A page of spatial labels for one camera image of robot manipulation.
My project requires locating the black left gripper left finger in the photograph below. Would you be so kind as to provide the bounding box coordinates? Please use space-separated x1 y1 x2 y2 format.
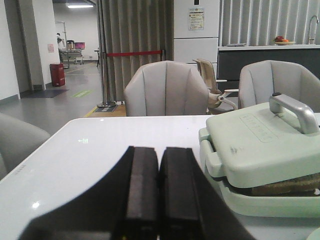
19 146 159 240

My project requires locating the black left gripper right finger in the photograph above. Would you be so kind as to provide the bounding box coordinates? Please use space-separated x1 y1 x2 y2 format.
159 147 254 240

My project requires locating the mint green sandwich maker lid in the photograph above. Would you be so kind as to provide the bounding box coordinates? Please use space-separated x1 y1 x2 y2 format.
199 93 320 188

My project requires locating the bread slice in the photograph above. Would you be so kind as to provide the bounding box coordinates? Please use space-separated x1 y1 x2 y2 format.
251 173 320 196

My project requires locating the mint green breakfast maker base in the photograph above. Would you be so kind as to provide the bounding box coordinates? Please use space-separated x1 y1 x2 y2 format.
200 160 320 218

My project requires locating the beige office chair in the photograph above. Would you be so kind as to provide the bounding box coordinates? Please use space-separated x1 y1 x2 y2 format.
193 58 239 115

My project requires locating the left grey upholstered chair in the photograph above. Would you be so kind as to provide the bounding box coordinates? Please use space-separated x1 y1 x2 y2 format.
124 60 209 117

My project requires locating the grey upholstered chair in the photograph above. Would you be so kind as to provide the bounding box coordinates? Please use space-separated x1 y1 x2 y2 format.
238 60 320 113
124 60 209 117

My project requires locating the grey chair at left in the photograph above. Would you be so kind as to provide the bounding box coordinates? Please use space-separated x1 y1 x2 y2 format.
0 113 51 179

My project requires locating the mint green round plate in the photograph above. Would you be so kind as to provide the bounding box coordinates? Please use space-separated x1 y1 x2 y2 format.
306 227 320 240

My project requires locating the right grey upholstered chair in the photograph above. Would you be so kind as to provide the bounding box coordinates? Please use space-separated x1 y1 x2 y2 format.
238 60 320 113

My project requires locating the red trash bin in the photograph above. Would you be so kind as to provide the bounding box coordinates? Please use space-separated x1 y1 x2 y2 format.
50 63 65 87

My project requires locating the dark kitchen counter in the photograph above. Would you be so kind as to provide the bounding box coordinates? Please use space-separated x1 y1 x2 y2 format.
216 44 320 86

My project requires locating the red barrier belt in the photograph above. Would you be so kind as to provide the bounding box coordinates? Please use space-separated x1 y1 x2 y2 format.
106 50 165 57

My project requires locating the white refrigerator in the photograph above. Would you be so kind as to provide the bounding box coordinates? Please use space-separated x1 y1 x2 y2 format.
173 0 220 64

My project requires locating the fruit plate on counter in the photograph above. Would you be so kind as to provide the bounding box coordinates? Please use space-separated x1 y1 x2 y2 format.
273 35 296 46

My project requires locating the silver kitchen faucet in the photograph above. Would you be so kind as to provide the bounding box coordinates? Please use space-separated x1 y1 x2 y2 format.
307 15 320 45

